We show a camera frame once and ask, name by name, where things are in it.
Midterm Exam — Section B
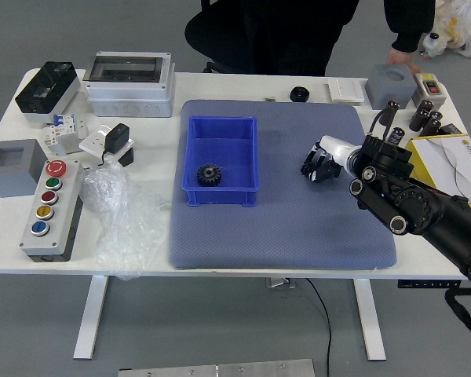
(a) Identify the black floor cable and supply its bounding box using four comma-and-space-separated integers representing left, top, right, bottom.
305, 277, 334, 377

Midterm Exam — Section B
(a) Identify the grey switch box red button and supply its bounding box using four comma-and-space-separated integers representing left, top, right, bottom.
411, 72, 449, 111

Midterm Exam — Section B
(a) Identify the black table control panel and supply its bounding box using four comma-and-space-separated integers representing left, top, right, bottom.
396, 279, 462, 289

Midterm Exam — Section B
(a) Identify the white blue circuit breaker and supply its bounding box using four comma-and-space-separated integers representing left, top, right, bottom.
42, 112, 89, 156

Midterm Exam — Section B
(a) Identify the black power adapter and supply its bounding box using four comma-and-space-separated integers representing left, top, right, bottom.
100, 123, 131, 165

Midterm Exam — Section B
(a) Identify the grey block square hole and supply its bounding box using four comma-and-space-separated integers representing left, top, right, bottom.
0, 139, 49, 199

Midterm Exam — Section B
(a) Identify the white power socket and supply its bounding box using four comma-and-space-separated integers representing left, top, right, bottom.
78, 124, 136, 163

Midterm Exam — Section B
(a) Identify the grey-blue mat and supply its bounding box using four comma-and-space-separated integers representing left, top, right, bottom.
168, 98, 398, 270

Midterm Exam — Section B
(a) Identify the small black flat module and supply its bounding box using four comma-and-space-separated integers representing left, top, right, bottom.
439, 123, 466, 137

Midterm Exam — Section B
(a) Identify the black capacitor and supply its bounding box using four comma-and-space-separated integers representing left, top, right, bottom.
386, 125, 406, 150

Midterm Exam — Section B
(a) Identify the white bottle black cap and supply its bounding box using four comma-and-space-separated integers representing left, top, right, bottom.
421, 33, 448, 60

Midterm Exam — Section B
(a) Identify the black hex nut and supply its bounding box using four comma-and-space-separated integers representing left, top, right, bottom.
290, 86, 311, 103

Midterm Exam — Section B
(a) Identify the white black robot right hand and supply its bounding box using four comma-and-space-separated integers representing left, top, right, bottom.
300, 135, 361, 184

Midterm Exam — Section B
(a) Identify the person's left hand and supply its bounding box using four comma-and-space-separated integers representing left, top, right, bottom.
387, 49, 423, 75

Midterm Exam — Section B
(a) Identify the grey block round hole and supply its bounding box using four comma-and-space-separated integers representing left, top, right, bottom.
365, 64, 414, 111

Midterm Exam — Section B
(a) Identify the black and white enclosure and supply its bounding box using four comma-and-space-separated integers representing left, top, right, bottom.
14, 60, 82, 123

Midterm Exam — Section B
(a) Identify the big black gear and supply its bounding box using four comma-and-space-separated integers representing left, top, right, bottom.
196, 163, 223, 189

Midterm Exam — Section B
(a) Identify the white wall switch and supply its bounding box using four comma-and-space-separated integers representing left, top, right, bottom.
323, 77, 367, 104

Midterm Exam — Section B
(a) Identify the person's torso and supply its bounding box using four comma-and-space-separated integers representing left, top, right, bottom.
243, 0, 362, 78

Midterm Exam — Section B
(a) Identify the clear plastic bag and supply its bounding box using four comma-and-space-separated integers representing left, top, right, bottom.
79, 163, 172, 281

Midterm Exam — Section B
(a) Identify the white yellow plastic bag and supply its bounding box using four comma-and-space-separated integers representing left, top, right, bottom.
431, 0, 471, 59

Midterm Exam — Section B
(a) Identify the white table leg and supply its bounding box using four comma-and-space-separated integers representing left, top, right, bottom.
352, 277, 388, 361
73, 274, 110, 361

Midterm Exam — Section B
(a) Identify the blue plastic box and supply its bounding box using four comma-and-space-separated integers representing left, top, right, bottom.
180, 116, 259, 208

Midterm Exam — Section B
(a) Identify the black office chair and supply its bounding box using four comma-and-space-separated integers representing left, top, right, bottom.
184, 0, 248, 75

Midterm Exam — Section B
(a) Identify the grey distribution box clear lid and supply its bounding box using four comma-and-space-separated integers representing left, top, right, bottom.
85, 51, 177, 118

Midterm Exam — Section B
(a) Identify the metal bracket under table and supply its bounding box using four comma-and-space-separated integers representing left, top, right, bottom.
265, 277, 298, 290

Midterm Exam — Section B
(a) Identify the grey metal plate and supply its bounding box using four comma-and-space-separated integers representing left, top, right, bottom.
117, 358, 316, 377

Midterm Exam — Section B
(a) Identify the grey push button station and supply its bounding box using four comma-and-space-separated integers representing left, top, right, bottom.
18, 159, 86, 263

